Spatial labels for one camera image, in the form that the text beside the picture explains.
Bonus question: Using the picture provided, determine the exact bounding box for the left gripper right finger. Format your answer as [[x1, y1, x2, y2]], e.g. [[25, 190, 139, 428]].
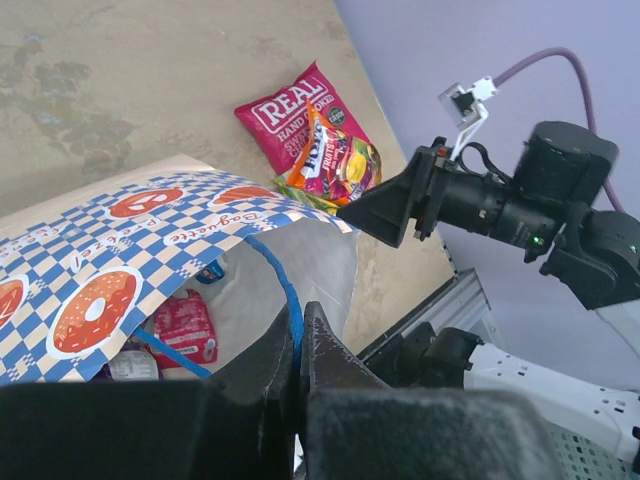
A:
[[301, 301, 560, 479]]

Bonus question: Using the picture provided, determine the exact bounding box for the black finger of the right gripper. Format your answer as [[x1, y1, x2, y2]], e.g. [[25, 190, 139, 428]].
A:
[[336, 151, 425, 248]]

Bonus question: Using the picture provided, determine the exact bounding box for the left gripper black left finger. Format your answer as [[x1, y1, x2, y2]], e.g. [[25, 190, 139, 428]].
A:
[[1, 312, 293, 479]]

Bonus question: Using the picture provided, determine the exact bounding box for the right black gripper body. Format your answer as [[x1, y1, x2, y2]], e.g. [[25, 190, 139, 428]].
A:
[[413, 137, 509, 240]]

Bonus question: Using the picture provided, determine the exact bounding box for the green Fox's candy bag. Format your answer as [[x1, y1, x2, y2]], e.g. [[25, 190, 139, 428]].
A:
[[274, 175, 340, 215]]

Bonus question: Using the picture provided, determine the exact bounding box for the orange Fox's candy bag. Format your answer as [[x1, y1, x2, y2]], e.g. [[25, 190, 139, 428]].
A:
[[286, 103, 382, 206]]

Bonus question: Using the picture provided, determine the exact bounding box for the pink chips bag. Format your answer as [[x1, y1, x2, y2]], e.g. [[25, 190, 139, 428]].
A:
[[234, 63, 368, 175]]

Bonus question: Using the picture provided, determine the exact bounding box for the checkered paper bag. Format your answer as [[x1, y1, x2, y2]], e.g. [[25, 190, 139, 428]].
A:
[[1, 155, 357, 384]]

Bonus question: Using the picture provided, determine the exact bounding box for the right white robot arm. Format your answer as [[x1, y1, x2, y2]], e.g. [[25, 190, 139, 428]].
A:
[[338, 121, 639, 471]]

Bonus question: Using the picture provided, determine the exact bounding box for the blue Slendy snack bag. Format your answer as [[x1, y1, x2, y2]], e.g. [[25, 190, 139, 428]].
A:
[[195, 255, 228, 285]]

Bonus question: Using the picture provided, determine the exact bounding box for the small red candy packet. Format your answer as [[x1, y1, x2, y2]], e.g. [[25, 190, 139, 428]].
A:
[[153, 289, 218, 367]]

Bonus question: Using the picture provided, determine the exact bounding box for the purple snack packet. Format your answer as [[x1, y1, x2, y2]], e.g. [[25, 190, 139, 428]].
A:
[[93, 342, 162, 381]]

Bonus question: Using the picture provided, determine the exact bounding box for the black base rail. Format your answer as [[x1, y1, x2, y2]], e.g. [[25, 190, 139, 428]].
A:
[[358, 322, 436, 388]]

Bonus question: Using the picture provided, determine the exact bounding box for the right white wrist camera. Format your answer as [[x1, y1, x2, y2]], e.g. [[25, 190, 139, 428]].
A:
[[438, 76, 498, 160]]

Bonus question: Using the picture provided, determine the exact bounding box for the aluminium frame rail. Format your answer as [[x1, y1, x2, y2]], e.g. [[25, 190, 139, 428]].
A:
[[358, 269, 506, 361]]

